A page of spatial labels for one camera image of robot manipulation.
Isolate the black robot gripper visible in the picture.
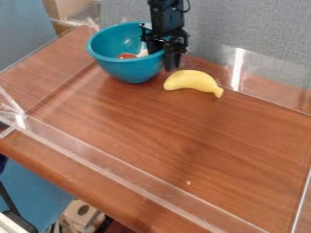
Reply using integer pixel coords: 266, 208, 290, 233
140, 0, 190, 72

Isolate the yellow toy banana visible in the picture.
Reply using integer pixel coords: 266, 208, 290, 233
164, 70, 223, 98

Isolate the blue plastic bowl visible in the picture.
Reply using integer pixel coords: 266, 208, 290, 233
87, 21, 164, 83

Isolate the red and white toy mushroom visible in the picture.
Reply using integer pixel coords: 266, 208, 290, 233
115, 46, 150, 59

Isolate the wooden shelf in background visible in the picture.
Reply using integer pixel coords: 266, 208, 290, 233
43, 0, 102, 35

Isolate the wooden block with hole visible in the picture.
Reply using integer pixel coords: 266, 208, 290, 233
60, 200, 106, 233

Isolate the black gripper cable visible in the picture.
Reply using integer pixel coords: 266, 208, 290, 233
178, 0, 192, 14

